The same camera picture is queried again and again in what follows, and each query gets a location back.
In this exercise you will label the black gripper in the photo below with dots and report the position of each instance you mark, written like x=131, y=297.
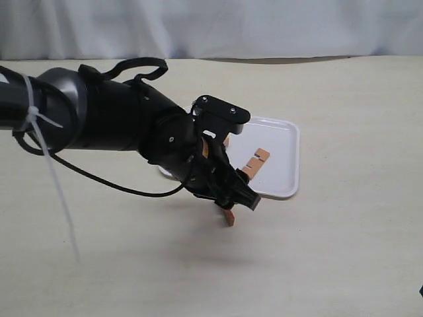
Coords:
x=171, y=139

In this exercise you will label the wooden notched stick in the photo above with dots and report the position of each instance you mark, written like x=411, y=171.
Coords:
x=229, y=217
x=255, y=163
x=226, y=141

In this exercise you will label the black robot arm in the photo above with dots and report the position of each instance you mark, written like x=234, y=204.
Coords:
x=89, y=110

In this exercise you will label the white plastic tray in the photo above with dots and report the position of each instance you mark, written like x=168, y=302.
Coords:
x=279, y=176

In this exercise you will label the white backdrop curtain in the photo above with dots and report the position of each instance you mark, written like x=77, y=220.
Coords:
x=208, y=29

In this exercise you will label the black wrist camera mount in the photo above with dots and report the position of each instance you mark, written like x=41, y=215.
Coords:
x=219, y=117

